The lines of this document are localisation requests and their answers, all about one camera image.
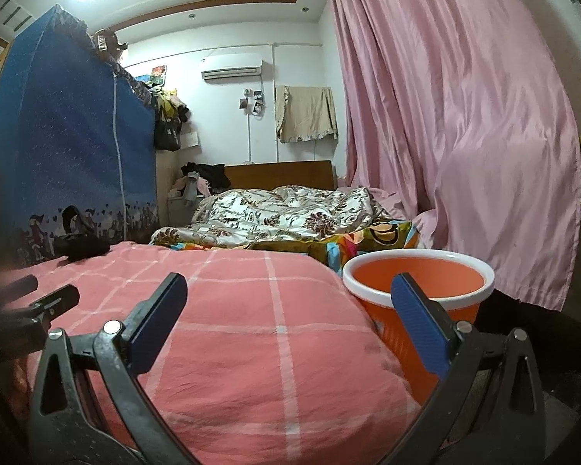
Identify white air conditioner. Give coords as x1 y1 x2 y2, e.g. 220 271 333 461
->
201 53 263 79

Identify orange bucket with white rim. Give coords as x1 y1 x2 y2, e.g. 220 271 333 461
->
343 248 495 398

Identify black clothes pile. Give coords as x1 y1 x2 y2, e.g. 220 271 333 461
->
181 161 232 192

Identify wooden headboard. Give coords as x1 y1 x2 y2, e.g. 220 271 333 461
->
223 160 337 191

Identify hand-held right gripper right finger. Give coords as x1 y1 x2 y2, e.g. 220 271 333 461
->
378 272 548 465

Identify white floral quilt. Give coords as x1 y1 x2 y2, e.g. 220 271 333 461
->
150 185 393 250

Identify pink checked bedsheet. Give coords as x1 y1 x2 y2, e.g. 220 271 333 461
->
0 241 422 465

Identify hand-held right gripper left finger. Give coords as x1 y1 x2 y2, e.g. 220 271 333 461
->
28 272 194 465

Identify black cloth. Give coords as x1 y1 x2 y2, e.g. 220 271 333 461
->
53 206 112 258

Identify yellow hanging clothes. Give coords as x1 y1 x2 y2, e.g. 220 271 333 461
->
157 90 192 124

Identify black hanging bag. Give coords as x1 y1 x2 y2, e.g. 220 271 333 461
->
154 109 181 152

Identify white nightstand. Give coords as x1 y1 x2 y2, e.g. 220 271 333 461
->
167 196 197 226

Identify pink curtain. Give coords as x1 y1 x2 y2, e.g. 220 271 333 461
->
328 0 581 312

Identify beige hanging towel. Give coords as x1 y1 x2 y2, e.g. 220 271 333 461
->
276 86 339 143

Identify colourful patterned blanket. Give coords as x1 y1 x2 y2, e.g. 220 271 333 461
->
252 220 419 272

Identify blue fabric wardrobe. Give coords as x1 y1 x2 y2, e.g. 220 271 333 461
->
0 5 158 267

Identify wall photos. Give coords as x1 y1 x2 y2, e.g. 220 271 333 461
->
239 88 265 118

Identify ceiling vent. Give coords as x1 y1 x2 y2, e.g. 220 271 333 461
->
0 2 32 30

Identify beige cabinet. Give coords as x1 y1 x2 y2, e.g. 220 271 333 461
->
155 150 185 226

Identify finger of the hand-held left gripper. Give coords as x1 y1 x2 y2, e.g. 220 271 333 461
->
10 285 81 324
0 275 38 308

